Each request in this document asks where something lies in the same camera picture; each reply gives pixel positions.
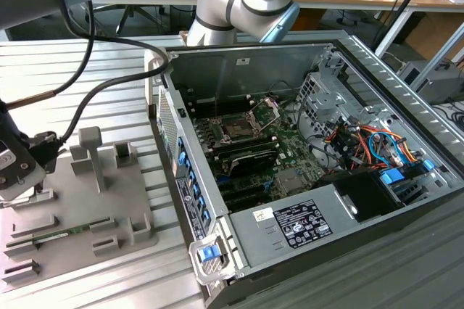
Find CPU socket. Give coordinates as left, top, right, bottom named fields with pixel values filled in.
left=214, top=112, right=268, bottom=144

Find black RAM slot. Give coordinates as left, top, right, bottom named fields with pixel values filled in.
left=212, top=140, right=280, bottom=160
left=209, top=133, right=275, bottom=150

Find black expansion slot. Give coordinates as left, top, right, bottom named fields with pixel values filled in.
left=217, top=177, right=271, bottom=199
left=223, top=189, right=275, bottom=213

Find grey parts rack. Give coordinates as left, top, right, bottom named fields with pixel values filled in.
left=0, top=126, right=159, bottom=294

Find green RAM stick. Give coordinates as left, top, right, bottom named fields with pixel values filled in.
left=30, top=222, right=92, bottom=244

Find office chair base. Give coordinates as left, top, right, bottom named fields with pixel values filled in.
left=92, top=2, right=171, bottom=38

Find open grey PC case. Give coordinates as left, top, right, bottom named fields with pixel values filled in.
left=144, top=28, right=464, bottom=309

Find blue case latch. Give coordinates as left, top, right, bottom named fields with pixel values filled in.
left=198, top=245, right=222, bottom=263

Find black graphics card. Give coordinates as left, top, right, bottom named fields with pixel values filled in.
left=225, top=151, right=279, bottom=180

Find metal socket cover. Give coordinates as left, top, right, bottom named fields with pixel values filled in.
left=247, top=96, right=283, bottom=133

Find grey power supply unit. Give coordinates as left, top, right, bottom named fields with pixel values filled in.
left=227, top=182, right=360, bottom=269

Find green motherboard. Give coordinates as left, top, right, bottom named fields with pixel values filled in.
left=191, top=104, right=329, bottom=214

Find silver chipset heatsink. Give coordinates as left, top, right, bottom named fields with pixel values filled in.
left=277, top=170, right=313, bottom=194

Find silver metal drive cage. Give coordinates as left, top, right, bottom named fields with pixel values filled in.
left=295, top=71, right=369, bottom=138

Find blue disk carrier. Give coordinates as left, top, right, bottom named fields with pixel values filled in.
left=379, top=168, right=406, bottom=187

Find white desk leg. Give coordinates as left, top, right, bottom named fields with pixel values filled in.
left=374, top=7, right=415, bottom=57

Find disk bay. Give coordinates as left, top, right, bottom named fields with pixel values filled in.
left=390, top=176, right=442, bottom=209

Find black slanted pole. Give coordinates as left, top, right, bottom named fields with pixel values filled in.
left=369, top=0, right=442, bottom=51

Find grey computer tower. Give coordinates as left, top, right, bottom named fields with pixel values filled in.
left=397, top=60, right=464, bottom=105

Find aluminium profile bar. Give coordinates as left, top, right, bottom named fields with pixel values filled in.
left=420, top=22, right=464, bottom=87

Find thick black cable with connector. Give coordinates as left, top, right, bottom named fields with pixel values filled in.
left=25, top=0, right=170, bottom=175

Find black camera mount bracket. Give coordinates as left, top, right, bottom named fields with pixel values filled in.
left=0, top=147, right=46, bottom=191

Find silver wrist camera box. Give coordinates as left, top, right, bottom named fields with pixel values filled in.
left=0, top=140, right=47, bottom=208

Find black wire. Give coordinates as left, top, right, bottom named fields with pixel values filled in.
left=294, top=100, right=329, bottom=143

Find orange and red wire bundle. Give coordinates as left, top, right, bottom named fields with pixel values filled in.
left=323, top=123, right=420, bottom=173

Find blue wire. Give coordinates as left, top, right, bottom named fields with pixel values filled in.
left=367, top=130, right=406, bottom=168

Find tangled black cables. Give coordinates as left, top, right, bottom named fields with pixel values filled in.
left=433, top=101, right=464, bottom=136

